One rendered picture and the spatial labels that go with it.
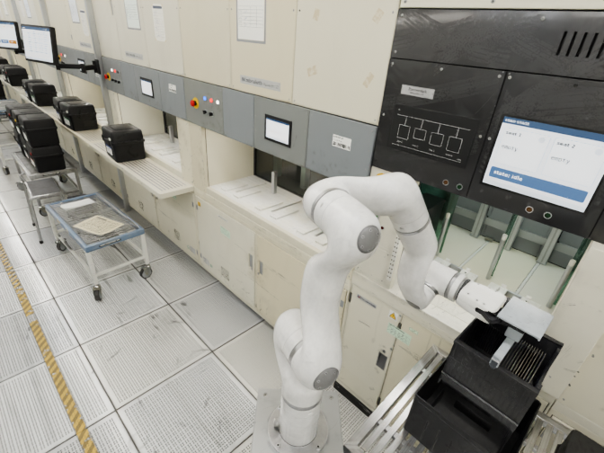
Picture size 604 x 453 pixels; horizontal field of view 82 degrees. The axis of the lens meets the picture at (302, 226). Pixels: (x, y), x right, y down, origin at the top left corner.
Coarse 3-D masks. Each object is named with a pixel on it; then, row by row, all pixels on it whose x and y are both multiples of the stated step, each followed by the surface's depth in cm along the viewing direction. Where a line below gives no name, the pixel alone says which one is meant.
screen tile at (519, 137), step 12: (504, 132) 105; (516, 132) 103; (528, 132) 101; (516, 144) 104; (528, 144) 102; (540, 144) 100; (504, 156) 107; (516, 156) 105; (528, 156) 103; (540, 156) 101; (528, 168) 103
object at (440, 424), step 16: (432, 384) 117; (416, 400) 104; (432, 400) 121; (448, 400) 121; (464, 400) 122; (416, 416) 106; (432, 416) 102; (448, 416) 116; (464, 416) 117; (480, 416) 117; (528, 416) 109; (416, 432) 108; (432, 432) 103; (448, 432) 99; (464, 432) 95; (480, 432) 112; (496, 432) 112; (432, 448) 105; (448, 448) 101; (464, 448) 96; (480, 448) 92; (496, 448) 108; (512, 448) 108
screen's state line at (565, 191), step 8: (496, 168) 110; (496, 176) 110; (504, 176) 109; (512, 176) 107; (520, 176) 106; (528, 176) 104; (520, 184) 106; (528, 184) 105; (536, 184) 103; (544, 184) 102; (552, 184) 101; (560, 184) 99; (552, 192) 101; (560, 192) 100; (568, 192) 98; (576, 192) 97; (584, 192) 96; (576, 200) 98
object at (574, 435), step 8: (576, 432) 105; (568, 440) 102; (576, 440) 102; (584, 440) 102; (592, 440) 103; (560, 448) 107; (568, 448) 100; (576, 448) 100; (584, 448) 101; (592, 448) 101; (600, 448) 101
